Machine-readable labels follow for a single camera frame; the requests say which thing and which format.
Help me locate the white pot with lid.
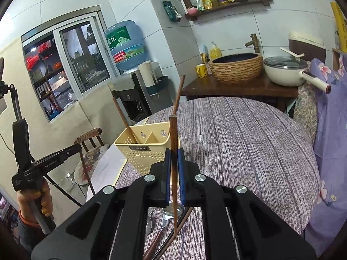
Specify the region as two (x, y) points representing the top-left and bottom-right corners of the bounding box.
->
(264, 48), (331, 94)

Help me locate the purple striped tablecloth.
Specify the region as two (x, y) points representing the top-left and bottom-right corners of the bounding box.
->
(115, 96), (322, 260)

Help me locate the yellow package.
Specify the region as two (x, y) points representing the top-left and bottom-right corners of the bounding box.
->
(331, 2), (347, 53)

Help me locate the purple floral cloth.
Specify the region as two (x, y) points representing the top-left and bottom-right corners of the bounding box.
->
(305, 54), (346, 256)

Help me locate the wooden chair with cushion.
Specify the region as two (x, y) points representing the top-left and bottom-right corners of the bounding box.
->
(74, 128), (109, 187)

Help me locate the dark wooden counter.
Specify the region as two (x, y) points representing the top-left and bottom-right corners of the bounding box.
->
(182, 73), (298, 112)

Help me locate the beige plastic utensil holder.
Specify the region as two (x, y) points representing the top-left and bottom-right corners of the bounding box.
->
(114, 122), (170, 175)

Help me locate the metal spoon wooden handle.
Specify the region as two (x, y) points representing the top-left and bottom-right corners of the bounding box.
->
(143, 203), (175, 260)

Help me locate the water dispenser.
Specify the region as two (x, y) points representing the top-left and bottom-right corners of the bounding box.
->
(111, 70), (172, 123)

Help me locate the green hanging packet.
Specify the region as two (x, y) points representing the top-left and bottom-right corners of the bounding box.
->
(162, 1), (182, 22)

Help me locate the yellow mug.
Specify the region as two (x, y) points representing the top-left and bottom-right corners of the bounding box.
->
(195, 63), (208, 78)

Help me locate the sliding glass window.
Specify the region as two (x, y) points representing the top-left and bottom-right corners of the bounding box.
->
(22, 12), (119, 121)

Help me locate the brass faucet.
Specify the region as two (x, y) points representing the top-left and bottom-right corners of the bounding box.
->
(244, 34), (260, 54)

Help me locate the left hand orange glove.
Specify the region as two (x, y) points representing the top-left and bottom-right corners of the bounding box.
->
(16, 180), (53, 226)

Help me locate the blue water jug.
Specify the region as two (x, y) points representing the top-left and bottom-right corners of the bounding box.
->
(105, 20), (149, 71)

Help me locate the yellow soap bottle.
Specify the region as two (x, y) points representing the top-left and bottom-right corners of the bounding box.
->
(209, 42), (222, 60)

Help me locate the woven basin sink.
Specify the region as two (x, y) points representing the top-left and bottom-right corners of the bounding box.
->
(209, 53), (264, 84)

